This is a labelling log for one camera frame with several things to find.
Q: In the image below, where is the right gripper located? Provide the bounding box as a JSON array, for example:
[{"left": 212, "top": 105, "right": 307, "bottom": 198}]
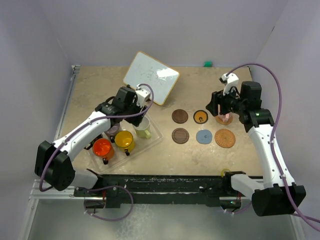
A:
[{"left": 206, "top": 84, "right": 246, "bottom": 117}]

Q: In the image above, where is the tan cork coaster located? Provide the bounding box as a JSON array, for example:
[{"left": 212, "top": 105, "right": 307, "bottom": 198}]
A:
[{"left": 214, "top": 116, "right": 233, "bottom": 125}]

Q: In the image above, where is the orange black-rimmed coaster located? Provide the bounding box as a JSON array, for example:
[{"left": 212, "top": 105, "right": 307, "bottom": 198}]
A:
[{"left": 193, "top": 110, "right": 209, "bottom": 124}]

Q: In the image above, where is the pink cup white inside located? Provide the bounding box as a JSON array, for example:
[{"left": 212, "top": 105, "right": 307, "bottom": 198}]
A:
[{"left": 218, "top": 113, "right": 232, "bottom": 124}]

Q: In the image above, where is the pale yellow cup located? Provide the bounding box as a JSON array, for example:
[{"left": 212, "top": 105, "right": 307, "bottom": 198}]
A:
[{"left": 133, "top": 116, "right": 151, "bottom": 139}]

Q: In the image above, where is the purple cup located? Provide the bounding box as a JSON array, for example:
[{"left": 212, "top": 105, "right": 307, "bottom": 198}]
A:
[{"left": 104, "top": 123, "right": 122, "bottom": 143}]

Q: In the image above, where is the blue round coaster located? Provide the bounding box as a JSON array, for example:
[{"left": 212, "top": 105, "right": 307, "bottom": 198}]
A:
[{"left": 196, "top": 129, "right": 213, "bottom": 145}]

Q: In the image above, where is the woven rattan coaster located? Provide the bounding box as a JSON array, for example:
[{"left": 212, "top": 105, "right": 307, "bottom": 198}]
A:
[{"left": 214, "top": 128, "right": 236, "bottom": 148}]

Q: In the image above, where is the dark brown wooden coaster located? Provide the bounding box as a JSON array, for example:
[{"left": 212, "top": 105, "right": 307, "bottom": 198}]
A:
[{"left": 171, "top": 109, "right": 189, "bottom": 124}]

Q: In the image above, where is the white cup black handle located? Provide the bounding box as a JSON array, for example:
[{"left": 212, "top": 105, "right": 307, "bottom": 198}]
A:
[{"left": 84, "top": 141, "right": 94, "bottom": 150}]

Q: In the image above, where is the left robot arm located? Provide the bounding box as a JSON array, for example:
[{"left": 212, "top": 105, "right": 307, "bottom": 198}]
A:
[{"left": 34, "top": 83, "right": 155, "bottom": 196}]

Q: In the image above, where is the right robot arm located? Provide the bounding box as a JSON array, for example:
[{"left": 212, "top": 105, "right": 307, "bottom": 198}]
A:
[{"left": 206, "top": 80, "right": 306, "bottom": 217}]

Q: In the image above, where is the yellow transparent cup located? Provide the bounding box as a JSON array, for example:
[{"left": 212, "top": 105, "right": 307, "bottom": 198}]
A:
[{"left": 114, "top": 130, "right": 136, "bottom": 156}]

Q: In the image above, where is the dark brown ringed coaster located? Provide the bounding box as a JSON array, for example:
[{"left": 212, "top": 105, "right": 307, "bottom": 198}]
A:
[{"left": 171, "top": 128, "right": 190, "bottom": 144}]

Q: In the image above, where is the orange transparent cup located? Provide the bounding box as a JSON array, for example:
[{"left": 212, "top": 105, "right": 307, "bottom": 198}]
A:
[{"left": 92, "top": 138, "right": 115, "bottom": 165}]

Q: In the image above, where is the clear plastic tray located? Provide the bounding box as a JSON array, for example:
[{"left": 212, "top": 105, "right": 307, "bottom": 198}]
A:
[{"left": 86, "top": 114, "right": 163, "bottom": 174}]

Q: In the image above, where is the small whiteboard on stand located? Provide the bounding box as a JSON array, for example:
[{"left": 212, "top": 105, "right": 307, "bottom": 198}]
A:
[{"left": 123, "top": 51, "right": 180, "bottom": 106}]

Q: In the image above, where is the yellow tape roll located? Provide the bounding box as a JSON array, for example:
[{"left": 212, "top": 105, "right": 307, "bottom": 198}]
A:
[{"left": 220, "top": 168, "right": 231, "bottom": 178}]

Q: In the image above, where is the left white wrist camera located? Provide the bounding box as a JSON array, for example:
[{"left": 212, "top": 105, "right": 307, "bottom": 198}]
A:
[{"left": 135, "top": 85, "right": 151, "bottom": 107}]

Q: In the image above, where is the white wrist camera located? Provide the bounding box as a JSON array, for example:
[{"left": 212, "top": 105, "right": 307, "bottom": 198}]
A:
[
  {"left": 219, "top": 73, "right": 239, "bottom": 96},
  {"left": 135, "top": 85, "right": 151, "bottom": 107}
]

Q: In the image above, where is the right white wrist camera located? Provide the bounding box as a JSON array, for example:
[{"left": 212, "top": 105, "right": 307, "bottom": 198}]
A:
[{"left": 219, "top": 73, "right": 239, "bottom": 96}]

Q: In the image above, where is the green object at wall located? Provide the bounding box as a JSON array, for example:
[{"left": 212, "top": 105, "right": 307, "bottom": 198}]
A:
[{"left": 203, "top": 61, "right": 213, "bottom": 68}]

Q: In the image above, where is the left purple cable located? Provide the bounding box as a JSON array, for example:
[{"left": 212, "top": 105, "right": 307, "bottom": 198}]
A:
[{"left": 38, "top": 83, "right": 155, "bottom": 222}]

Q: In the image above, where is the purple cable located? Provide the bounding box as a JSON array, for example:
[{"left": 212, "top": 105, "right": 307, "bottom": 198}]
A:
[
  {"left": 38, "top": 83, "right": 155, "bottom": 222},
  {"left": 224, "top": 62, "right": 320, "bottom": 228}
]

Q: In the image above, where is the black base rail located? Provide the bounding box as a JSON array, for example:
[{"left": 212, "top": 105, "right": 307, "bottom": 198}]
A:
[{"left": 74, "top": 174, "right": 244, "bottom": 210}]

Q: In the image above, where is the aluminium frame rail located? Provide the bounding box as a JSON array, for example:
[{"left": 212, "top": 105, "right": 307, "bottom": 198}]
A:
[{"left": 29, "top": 179, "right": 75, "bottom": 200}]

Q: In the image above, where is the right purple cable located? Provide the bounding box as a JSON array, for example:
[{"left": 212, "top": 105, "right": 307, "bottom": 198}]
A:
[{"left": 224, "top": 62, "right": 320, "bottom": 228}]

